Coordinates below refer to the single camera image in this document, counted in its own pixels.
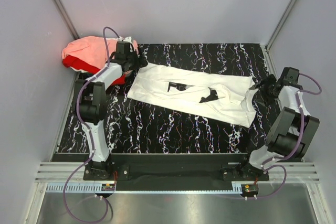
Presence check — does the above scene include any white t-shirt robot print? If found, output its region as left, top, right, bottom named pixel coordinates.
left=127, top=63, right=256, bottom=127

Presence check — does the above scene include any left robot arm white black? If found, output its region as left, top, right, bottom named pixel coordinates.
left=73, top=37, right=148, bottom=180

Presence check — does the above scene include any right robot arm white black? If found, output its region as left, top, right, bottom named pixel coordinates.
left=237, top=67, right=320, bottom=180

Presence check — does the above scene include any pink t-shirt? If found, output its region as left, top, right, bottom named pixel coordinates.
left=61, top=36, right=139, bottom=70

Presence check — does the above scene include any red t-shirt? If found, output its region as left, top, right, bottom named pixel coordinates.
left=62, top=56, right=127, bottom=86

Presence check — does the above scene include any black marble pattern mat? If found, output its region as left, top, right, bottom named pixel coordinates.
left=52, top=43, right=302, bottom=162

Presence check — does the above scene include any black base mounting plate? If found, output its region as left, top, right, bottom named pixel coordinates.
left=83, top=153, right=269, bottom=182

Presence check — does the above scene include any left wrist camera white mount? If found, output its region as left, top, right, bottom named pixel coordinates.
left=118, top=36, right=133, bottom=44

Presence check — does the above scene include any left vertical aluminium post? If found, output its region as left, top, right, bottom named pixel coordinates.
left=52, top=0, right=79, bottom=40

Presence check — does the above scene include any vertical aluminium post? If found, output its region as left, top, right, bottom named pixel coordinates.
left=52, top=0, right=79, bottom=40
left=265, top=0, right=298, bottom=50

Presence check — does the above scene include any right vertical aluminium post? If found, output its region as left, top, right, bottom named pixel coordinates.
left=265, top=0, right=298, bottom=50

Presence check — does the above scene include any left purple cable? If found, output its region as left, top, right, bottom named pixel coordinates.
left=62, top=26, right=124, bottom=223

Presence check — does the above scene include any aluminium extrusion rail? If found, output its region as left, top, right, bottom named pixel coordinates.
left=35, top=162, right=320, bottom=184

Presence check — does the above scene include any white slotted cable duct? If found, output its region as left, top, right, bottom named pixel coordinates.
left=46, top=182, right=242, bottom=195

